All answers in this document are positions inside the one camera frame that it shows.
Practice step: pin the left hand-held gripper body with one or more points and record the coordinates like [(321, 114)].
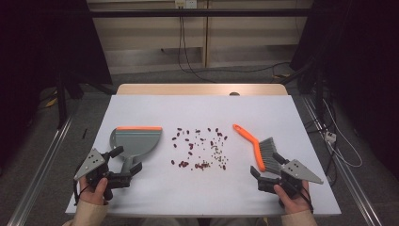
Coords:
[(94, 161)]

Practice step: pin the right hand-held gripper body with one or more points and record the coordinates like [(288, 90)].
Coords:
[(298, 172)]

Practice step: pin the grey dustpan with orange edge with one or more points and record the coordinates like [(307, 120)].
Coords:
[(138, 142)]

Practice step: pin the orange brush with grey bristles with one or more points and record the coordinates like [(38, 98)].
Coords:
[(255, 146)]

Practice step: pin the small green beans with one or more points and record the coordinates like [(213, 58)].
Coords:
[(218, 153)]

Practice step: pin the red beans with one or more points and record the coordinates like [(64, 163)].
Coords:
[(190, 146)]

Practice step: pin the person's right hand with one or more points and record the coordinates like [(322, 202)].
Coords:
[(295, 205)]

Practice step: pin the person's left hand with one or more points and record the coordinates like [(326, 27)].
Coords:
[(92, 196)]

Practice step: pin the small black floor object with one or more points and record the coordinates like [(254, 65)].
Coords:
[(84, 133)]

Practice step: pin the white table board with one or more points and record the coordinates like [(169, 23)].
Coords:
[(194, 188)]

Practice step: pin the black metal stand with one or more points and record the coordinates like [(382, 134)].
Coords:
[(319, 94), (61, 100)]

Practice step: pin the yellow floor object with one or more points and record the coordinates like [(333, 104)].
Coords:
[(51, 102)]

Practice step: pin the dark round table grommet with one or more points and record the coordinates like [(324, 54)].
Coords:
[(234, 93)]

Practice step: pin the dark curtain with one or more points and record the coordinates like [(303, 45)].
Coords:
[(37, 40), (360, 62)]

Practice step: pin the black horizontal bar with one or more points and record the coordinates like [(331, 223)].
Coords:
[(188, 12)]

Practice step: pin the metal floor rail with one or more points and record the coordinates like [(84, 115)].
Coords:
[(40, 175), (348, 185)]

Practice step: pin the wooden wall post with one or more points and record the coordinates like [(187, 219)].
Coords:
[(205, 40)]

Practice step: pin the white wall socket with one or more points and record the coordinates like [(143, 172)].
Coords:
[(185, 3)]

